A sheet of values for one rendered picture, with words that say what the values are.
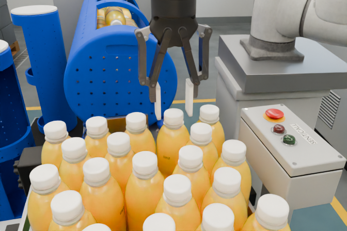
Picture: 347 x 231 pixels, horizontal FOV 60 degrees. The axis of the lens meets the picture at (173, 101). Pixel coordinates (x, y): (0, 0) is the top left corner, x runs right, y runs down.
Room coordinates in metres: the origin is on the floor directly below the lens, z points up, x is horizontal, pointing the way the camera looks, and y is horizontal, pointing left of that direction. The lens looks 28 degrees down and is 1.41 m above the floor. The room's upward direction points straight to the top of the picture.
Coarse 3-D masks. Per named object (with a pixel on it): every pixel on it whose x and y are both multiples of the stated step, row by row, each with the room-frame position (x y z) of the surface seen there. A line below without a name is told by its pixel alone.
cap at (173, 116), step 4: (172, 108) 0.54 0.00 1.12; (176, 108) 0.54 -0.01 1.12; (164, 112) 0.52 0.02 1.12; (168, 112) 0.52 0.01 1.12; (172, 112) 0.52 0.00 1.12; (176, 112) 0.52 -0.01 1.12; (180, 112) 0.52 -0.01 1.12; (164, 116) 0.51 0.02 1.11; (168, 116) 0.51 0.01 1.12; (172, 116) 0.51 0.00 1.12; (176, 116) 0.51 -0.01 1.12; (180, 116) 0.51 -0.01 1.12; (164, 120) 0.52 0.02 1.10; (168, 120) 0.50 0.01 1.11; (172, 120) 0.50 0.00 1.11; (176, 120) 0.50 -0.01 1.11; (180, 120) 0.51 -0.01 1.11; (172, 124) 0.50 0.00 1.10; (176, 124) 0.50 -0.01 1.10
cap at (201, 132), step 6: (192, 126) 0.47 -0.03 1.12; (198, 126) 0.47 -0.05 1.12; (204, 126) 0.47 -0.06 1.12; (210, 126) 0.47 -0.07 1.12; (192, 132) 0.45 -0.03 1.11; (198, 132) 0.45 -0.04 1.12; (204, 132) 0.45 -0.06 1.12; (210, 132) 0.45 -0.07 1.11; (192, 138) 0.46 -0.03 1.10; (198, 138) 0.45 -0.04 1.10; (204, 138) 0.45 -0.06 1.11
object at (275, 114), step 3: (273, 108) 0.55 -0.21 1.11; (267, 111) 0.53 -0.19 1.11; (270, 111) 0.53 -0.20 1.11; (273, 111) 0.53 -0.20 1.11; (276, 111) 0.53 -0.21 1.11; (279, 111) 0.53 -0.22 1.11; (267, 114) 0.52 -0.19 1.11; (270, 114) 0.52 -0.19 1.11; (273, 114) 0.52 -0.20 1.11; (276, 114) 0.52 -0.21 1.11; (279, 114) 0.52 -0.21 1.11; (282, 114) 0.52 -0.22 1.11; (270, 117) 0.52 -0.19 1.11; (273, 117) 0.51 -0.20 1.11; (276, 117) 0.51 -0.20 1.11; (279, 117) 0.51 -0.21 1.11; (282, 117) 0.52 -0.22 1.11
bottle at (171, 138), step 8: (160, 128) 0.53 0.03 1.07; (168, 128) 0.51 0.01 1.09; (176, 128) 0.50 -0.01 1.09; (184, 128) 0.51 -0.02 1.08; (160, 136) 0.51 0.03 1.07; (168, 136) 0.49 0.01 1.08; (176, 136) 0.49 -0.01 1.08; (184, 136) 0.50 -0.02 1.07; (160, 144) 0.50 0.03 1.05; (168, 144) 0.49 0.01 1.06; (176, 144) 0.49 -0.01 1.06; (184, 144) 0.49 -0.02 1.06; (160, 152) 0.49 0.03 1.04; (168, 152) 0.48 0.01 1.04; (176, 152) 0.48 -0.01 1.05; (160, 160) 0.50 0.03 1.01; (168, 160) 0.48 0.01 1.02; (176, 160) 0.48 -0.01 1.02; (160, 168) 0.50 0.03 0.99; (168, 168) 0.48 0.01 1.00
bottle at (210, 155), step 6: (210, 138) 0.46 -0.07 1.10; (186, 144) 0.46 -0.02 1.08; (192, 144) 0.46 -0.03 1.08; (198, 144) 0.44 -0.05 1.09; (204, 144) 0.44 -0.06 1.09; (210, 144) 0.46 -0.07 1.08; (204, 150) 0.44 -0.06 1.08; (210, 150) 0.45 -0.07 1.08; (216, 150) 0.46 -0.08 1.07; (204, 156) 0.44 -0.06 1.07; (210, 156) 0.44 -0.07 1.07; (216, 156) 0.45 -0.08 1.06; (204, 162) 0.43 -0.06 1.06; (210, 162) 0.44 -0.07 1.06; (210, 168) 0.43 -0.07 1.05
